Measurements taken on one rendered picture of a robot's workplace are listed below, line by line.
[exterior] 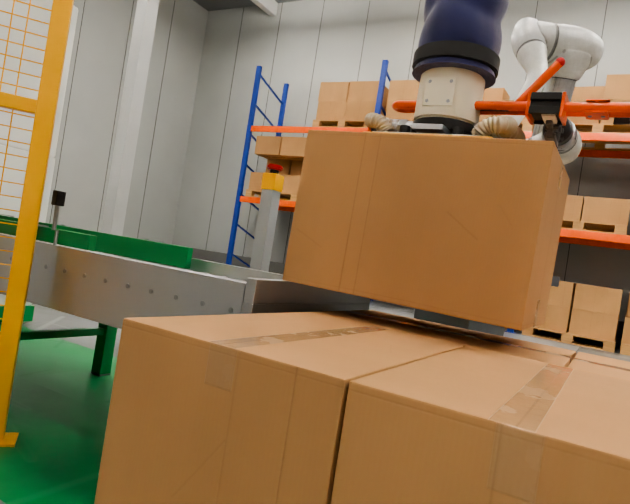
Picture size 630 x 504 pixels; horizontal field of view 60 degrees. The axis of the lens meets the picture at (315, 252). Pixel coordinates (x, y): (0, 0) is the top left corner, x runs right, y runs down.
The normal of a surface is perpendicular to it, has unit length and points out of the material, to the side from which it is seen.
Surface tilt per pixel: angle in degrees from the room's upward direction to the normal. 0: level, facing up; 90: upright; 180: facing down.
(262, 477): 90
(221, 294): 90
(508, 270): 90
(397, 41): 90
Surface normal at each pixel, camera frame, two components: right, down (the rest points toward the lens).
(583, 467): -0.48, -0.08
